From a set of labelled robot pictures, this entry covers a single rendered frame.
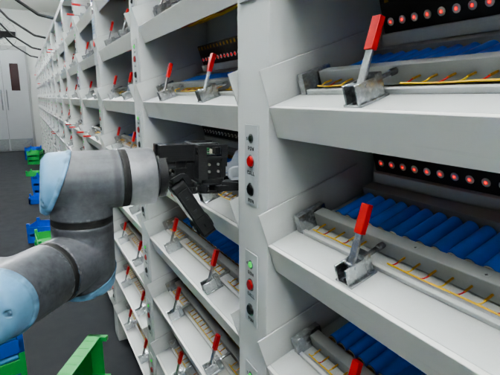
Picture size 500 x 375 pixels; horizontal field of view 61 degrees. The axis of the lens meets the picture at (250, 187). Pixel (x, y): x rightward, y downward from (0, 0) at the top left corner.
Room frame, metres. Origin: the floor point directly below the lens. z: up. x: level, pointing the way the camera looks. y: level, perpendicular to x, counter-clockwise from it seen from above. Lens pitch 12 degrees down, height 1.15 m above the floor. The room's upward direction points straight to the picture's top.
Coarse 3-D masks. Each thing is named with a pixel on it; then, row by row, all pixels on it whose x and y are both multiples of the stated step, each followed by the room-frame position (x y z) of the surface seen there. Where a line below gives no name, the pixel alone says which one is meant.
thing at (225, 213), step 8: (192, 136) 1.27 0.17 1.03; (208, 136) 1.22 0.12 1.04; (232, 144) 1.08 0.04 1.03; (168, 192) 1.04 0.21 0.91; (216, 200) 0.82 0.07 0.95; (224, 200) 0.80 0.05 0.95; (232, 200) 0.66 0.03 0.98; (208, 208) 0.79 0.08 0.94; (216, 208) 0.78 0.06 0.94; (224, 208) 0.76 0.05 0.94; (232, 208) 0.66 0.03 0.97; (216, 216) 0.75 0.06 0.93; (224, 216) 0.73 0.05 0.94; (232, 216) 0.72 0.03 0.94; (216, 224) 0.77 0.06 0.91; (224, 224) 0.73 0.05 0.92; (232, 224) 0.69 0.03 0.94; (224, 232) 0.75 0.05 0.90; (232, 232) 0.70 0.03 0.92; (232, 240) 0.72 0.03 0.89
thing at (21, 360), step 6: (18, 354) 1.37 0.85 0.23; (24, 354) 1.37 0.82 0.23; (18, 360) 1.36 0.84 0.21; (24, 360) 1.37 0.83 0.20; (0, 366) 1.32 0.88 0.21; (6, 366) 1.33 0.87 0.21; (12, 366) 1.34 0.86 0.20; (18, 366) 1.36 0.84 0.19; (24, 366) 1.37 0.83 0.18; (0, 372) 1.32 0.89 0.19; (6, 372) 1.33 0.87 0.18; (12, 372) 1.34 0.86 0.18; (18, 372) 1.36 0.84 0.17
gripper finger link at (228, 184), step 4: (224, 180) 0.69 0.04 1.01; (228, 180) 0.70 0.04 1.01; (232, 180) 0.70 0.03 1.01; (236, 180) 0.70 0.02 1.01; (224, 184) 0.68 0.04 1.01; (228, 184) 0.68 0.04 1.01; (232, 184) 0.68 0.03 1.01; (236, 184) 0.69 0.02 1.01; (212, 188) 0.69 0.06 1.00; (216, 188) 0.68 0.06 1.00; (220, 188) 0.68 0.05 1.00; (224, 188) 0.68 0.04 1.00; (228, 188) 0.68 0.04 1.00; (232, 188) 0.68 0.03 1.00; (236, 188) 0.69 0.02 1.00
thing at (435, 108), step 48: (384, 0) 0.62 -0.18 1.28; (432, 0) 0.55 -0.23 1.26; (480, 0) 0.50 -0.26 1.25; (336, 48) 0.63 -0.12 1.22; (384, 48) 0.61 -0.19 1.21; (432, 48) 0.54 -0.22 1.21; (480, 48) 0.45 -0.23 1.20; (288, 96) 0.59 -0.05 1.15; (336, 96) 0.52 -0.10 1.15; (384, 96) 0.45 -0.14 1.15; (432, 96) 0.40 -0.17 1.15; (480, 96) 0.36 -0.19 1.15; (336, 144) 0.47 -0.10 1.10; (384, 144) 0.41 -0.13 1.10; (432, 144) 0.36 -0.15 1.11; (480, 144) 0.32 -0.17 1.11
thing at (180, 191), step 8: (176, 184) 0.67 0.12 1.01; (184, 184) 0.67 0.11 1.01; (176, 192) 0.67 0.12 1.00; (184, 192) 0.67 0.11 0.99; (176, 200) 0.71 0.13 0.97; (184, 200) 0.67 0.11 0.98; (192, 200) 0.68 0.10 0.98; (184, 208) 0.69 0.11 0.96; (192, 208) 0.68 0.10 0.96; (200, 208) 0.69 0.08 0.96; (192, 216) 0.68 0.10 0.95; (200, 216) 0.69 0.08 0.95; (208, 216) 0.71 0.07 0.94; (192, 224) 0.70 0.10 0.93; (200, 224) 0.69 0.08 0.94; (208, 224) 0.69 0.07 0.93; (200, 232) 0.69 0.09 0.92; (208, 232) 0.69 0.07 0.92
